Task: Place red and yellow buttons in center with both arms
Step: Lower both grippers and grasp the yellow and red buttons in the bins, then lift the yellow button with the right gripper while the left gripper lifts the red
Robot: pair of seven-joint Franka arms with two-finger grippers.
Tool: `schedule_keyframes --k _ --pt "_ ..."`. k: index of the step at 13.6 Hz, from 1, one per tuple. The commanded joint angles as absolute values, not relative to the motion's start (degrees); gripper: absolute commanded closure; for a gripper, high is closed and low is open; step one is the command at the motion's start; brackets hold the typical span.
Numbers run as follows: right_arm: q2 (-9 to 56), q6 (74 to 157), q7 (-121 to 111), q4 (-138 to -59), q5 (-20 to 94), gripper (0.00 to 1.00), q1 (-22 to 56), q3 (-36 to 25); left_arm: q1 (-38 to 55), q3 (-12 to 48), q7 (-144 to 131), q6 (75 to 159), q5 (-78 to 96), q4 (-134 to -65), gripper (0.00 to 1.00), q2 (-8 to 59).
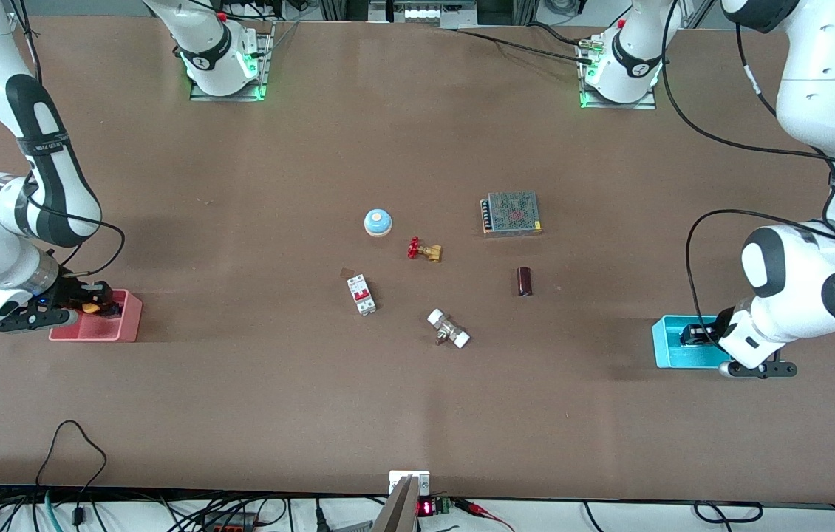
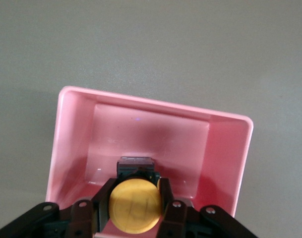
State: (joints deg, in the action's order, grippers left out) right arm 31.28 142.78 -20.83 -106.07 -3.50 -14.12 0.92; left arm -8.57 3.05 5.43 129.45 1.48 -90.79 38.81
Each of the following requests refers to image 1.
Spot black looped cable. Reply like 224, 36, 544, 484
34, 420, 109, 532

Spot brass valve red handle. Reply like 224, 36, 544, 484
407, 236, 444, 264

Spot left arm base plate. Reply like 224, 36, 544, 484
579, 35, 658, 111

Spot pink plastic bin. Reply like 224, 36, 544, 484
48, 289, 143, 343

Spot white terminal device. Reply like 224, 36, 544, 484
386, 0, 479, 24

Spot black cable across table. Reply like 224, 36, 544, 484
436, 22, 597, 64

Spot metal mesh power supply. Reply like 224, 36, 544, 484
480, 191, 543, 238

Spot grey metal bar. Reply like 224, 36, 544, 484
371, 475, 419, 532

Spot black coiled cable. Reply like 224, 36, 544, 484
693, 501, 764, 525

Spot yellow push button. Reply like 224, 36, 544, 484
81, 296, 123, 319

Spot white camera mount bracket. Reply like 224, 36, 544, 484
389, 470, 432, 497

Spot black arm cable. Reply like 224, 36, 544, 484
660, 0, 835, 357
7, 0, 127, 283

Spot cyan plastic bin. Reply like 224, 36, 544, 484
652, 315, 741, 369

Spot teal cable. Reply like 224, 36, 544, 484
43, 491, 65, 532

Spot red clip lead cable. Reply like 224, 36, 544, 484
458, 498, 516, 531

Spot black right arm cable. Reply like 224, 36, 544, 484
7, 0, 127, 283

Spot white red circuit breaker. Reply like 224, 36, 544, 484
347, 274, 378, 317

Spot metal fitting white ends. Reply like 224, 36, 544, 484
426, 308, 471, 349

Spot blue round bell button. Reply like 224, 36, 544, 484
364, 208, 394, 238

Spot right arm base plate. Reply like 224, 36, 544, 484
189, 28, 275, 103

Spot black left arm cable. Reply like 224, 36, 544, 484
660, 0, 835, 357

